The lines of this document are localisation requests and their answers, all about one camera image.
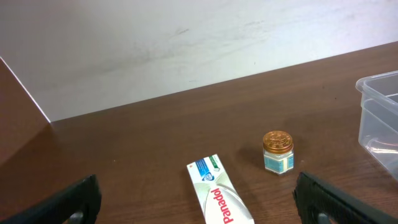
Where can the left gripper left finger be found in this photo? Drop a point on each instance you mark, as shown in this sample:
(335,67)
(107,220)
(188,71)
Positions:
(78,203)

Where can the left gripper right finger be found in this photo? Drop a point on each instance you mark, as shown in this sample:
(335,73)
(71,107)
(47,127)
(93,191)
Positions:
(318,201)

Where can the white Panadol box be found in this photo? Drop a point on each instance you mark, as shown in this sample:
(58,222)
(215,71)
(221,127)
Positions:
(218,199)

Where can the clear plastic container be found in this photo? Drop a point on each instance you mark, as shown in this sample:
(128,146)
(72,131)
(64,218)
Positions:
(378,126)

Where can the gold-lid balm jar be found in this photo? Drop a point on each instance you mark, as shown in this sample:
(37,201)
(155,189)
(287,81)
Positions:
(278,152)

